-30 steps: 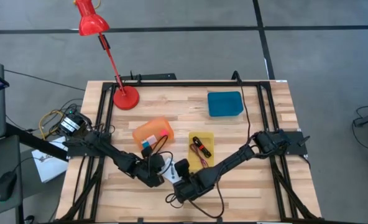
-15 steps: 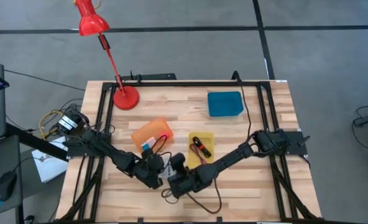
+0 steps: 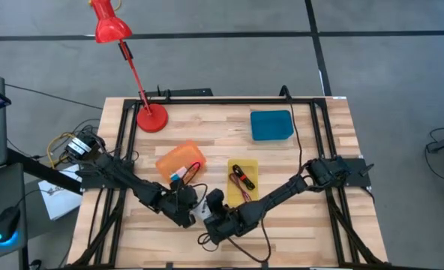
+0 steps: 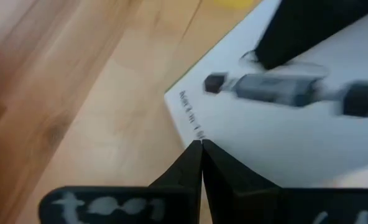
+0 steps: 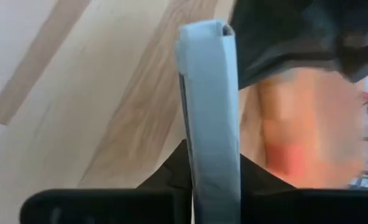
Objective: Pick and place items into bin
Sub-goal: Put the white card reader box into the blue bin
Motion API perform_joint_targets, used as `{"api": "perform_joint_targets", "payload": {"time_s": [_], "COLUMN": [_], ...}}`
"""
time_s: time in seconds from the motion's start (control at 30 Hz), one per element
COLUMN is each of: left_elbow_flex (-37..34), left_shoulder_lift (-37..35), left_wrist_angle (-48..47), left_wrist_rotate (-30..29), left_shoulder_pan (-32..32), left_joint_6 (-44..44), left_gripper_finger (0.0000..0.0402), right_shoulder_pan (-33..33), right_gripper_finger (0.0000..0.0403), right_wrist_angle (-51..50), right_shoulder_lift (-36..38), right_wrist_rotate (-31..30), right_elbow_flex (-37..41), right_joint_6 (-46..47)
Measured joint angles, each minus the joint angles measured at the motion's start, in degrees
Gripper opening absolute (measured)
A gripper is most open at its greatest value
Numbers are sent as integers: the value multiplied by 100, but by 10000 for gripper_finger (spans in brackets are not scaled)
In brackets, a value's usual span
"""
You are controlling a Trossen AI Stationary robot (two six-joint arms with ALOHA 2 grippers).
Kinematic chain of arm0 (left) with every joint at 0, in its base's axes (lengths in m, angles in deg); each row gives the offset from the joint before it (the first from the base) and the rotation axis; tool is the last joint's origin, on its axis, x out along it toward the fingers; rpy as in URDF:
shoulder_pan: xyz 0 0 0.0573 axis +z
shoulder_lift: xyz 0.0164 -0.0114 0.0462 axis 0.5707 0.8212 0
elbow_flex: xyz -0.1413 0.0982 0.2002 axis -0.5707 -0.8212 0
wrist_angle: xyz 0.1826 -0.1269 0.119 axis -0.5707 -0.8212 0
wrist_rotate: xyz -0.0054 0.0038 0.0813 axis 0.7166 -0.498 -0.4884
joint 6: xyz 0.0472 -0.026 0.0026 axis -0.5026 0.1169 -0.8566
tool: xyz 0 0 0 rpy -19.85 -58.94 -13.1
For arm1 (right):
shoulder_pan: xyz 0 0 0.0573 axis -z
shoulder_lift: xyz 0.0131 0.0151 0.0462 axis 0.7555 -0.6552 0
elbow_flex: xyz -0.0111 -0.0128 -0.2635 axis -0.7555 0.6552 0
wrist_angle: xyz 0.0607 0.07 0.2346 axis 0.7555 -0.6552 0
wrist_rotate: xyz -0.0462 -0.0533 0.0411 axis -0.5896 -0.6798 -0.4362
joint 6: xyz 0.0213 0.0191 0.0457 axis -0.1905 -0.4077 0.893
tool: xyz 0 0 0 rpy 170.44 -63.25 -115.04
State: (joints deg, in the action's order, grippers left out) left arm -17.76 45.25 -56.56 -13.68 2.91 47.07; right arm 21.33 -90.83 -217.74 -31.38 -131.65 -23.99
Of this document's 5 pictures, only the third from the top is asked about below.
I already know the translucent orange plastic bin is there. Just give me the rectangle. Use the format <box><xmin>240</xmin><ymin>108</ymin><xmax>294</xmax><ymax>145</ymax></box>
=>
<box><xmin>154</xmin><ymin>139</ymin><xmax>208</xmax><ymax>185</ymax></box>

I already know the black power strip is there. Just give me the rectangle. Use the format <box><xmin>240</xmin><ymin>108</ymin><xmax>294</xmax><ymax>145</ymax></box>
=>
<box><xmin>144</xmin><ymin>87</ymin><xmax>215</xmax><ymax>100</ymax></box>

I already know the long black cable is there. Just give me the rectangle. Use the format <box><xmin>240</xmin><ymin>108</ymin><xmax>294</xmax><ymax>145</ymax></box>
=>
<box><xmin>280</xmin><ymin>84</ymin><xmax>306</xmax><ymax>177</ymax></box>

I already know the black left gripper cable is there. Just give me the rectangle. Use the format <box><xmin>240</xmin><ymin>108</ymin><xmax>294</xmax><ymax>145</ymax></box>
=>
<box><xmin>171</xmin><ymin>160</ymin><xmax>209</xmax><ymax>212</ymax></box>

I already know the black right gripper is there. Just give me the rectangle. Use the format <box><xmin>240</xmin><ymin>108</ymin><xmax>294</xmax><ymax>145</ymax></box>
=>
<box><xmin>202</xmin><ymin>187</ymin><xmax>246</xmax><ymax>246</ymax></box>

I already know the yellow cable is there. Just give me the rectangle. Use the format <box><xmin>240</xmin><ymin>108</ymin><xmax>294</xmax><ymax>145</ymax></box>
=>
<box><xmin>46</xmin><ymin>131</ymin><xmax>77</xmax><ymax>169</ymax></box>

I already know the red desk lamp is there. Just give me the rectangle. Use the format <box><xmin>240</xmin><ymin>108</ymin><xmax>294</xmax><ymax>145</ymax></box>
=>
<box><xmin>88</xmin><ymin>0</ymin><xmax>170</xmax><ymax>134</ymax></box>

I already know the black computer mouse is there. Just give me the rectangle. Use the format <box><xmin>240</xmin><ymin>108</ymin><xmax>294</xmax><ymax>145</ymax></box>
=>
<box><xmin>0</xmin><ymin>205</ymin><xmax>22</xmax><ymax>248</ymax></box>

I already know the black cable with red strap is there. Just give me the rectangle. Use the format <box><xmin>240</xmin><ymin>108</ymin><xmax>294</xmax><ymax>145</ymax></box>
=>
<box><xmin>232</xmin><ymin>163</ymin><xmax>257</xmax><ymax>191</ymax></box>

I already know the white box beside table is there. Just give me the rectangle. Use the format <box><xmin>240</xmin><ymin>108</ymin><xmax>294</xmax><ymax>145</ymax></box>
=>
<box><xmin>37</xmin><ymin>163</ymin><xmax>83</xmax><ymax>221</ymax></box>

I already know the black aluminium table frame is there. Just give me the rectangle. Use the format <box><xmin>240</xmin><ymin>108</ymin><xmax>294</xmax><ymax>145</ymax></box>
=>
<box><xmin>70</xmin><ymin>96</ymin><xmax>390</xmax><ymax>269</ymax></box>

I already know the translucent yellow plastic bin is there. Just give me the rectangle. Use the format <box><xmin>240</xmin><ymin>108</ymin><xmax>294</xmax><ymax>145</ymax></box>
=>
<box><xmin>226</xmin><ymin>157</ymin><xmax>260</xmax><ymax>208</ymax></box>

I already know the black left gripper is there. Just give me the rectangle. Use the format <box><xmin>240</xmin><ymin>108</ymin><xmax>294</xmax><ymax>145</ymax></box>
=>
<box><xmin>157</xmin><ymin>181</ymin><xmax>200</xmax><ymax>230</ymax></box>

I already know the blue plastic bin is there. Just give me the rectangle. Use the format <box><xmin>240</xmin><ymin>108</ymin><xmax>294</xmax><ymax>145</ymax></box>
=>
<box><xmin>249</xmin><ymin>109</ymin><xmax>296</xmax><ymax>143</ymax></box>

